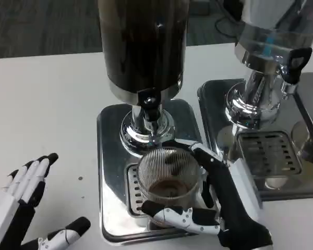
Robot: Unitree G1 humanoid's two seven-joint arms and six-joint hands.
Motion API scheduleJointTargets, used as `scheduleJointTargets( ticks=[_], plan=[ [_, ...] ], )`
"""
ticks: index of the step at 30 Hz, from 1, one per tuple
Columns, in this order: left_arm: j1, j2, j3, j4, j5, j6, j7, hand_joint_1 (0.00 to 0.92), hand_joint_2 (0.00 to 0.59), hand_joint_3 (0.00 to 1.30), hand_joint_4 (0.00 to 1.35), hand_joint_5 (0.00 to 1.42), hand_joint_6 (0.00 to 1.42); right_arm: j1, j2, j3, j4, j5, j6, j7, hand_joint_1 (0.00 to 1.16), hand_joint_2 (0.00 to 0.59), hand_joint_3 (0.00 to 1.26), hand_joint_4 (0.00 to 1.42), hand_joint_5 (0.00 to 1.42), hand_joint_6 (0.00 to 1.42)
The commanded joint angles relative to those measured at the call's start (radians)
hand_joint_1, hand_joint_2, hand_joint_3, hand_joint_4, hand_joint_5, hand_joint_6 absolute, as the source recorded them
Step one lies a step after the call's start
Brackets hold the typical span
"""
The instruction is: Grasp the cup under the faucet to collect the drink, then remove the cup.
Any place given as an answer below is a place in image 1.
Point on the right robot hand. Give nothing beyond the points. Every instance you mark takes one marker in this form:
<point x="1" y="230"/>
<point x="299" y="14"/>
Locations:
<point x="232" y="203"/>

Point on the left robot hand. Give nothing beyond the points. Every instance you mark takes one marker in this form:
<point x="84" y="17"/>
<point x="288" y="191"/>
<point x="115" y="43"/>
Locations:
<point x="7" y="205"/>

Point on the clear ribbed glass cup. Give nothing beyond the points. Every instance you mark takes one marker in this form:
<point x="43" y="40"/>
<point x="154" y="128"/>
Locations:
<point x="169" y="166"/>

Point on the steel drip grid, clear dispenser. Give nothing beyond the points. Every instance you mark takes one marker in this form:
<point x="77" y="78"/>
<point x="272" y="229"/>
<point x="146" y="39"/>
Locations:
<point x="271" y="148"/>

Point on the steel base under clear dispenser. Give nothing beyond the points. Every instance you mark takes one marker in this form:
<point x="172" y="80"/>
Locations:
<point x="216" y="109"/>

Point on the steel base under dark dispenser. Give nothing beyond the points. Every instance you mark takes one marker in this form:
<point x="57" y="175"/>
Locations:
<point x="112" y="166"/>

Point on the black tap of dark dispenser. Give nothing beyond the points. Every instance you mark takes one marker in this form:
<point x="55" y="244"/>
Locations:
<point x="148" y="101"/>

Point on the steel base at picture edge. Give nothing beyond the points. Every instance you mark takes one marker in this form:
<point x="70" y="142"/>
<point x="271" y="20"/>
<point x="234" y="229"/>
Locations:
<point x="309" y="91"/>

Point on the black tap of clear dispenser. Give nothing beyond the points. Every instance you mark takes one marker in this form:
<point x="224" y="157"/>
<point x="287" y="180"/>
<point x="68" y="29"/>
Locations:
<point x="298" y="61"/>

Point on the clear drink dispenser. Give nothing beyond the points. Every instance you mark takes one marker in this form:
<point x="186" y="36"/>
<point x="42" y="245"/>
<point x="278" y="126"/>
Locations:
<point x="266" y="47"/>

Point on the dark drink dispenser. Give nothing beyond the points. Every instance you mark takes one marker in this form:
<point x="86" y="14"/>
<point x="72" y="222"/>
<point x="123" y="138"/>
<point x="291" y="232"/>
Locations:
<point x="143" y="44"/>

